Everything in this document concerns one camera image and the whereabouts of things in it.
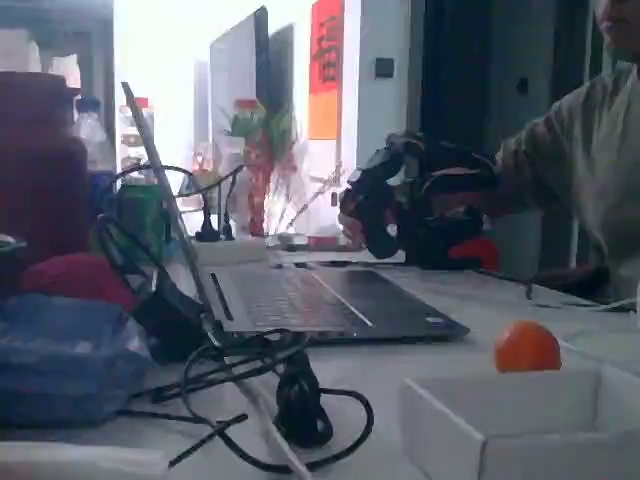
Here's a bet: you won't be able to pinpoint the red mesh bag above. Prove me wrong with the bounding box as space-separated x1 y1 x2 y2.
19 252 139 312

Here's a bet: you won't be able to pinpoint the black plug cables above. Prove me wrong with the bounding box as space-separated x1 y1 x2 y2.
113 163 247 243

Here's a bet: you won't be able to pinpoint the small black power adapter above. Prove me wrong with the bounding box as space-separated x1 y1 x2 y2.
132 267 214 364

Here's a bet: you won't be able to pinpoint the thick white cable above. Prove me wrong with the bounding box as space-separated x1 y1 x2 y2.
234 377 314 480

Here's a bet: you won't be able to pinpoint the jar with red lid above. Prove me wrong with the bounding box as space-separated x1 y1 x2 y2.
118 96 156 174

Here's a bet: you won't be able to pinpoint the clear bottle blue cap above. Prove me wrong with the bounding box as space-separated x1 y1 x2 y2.
73 96 115 174

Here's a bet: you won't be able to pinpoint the wet wipes plastic pack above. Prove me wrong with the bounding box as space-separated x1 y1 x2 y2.
0 292 154 429

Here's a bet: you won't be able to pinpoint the white power strip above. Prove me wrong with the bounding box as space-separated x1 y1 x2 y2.
191 238 271 266

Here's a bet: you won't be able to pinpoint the orange fruit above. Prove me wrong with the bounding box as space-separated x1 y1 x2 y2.
494 319 562 374

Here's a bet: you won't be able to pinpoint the black leader arm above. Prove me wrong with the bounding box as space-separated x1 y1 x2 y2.
338 130 501 271

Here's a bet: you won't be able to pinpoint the white cardboard box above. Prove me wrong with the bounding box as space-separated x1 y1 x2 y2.
398 364 640 480

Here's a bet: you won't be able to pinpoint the dark brown chair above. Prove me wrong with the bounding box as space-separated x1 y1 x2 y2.
529 264 614 301

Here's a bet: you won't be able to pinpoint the dark red container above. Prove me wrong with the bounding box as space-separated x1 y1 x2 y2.
0 69 92 256

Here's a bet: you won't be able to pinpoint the red orange wall poster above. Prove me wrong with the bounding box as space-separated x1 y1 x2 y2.
307 0 347 141

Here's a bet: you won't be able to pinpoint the grey open laptop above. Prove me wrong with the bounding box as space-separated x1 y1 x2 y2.
121 81 471 346

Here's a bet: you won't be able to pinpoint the green can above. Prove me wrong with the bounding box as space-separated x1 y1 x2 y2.
117 180 167 261

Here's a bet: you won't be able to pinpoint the green plant red vase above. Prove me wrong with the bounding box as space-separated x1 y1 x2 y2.
219 97 301 239

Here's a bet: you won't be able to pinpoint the thin white cable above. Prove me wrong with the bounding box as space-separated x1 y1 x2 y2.
532 294 640 314

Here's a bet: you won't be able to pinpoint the person's right hand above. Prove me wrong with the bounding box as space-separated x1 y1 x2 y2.
337 199 369 250

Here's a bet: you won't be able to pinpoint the black cable bundle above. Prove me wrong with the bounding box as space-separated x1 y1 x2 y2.
119 327 376 475

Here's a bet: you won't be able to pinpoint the red blossom twigs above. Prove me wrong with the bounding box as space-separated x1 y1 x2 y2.
269 163 347 236

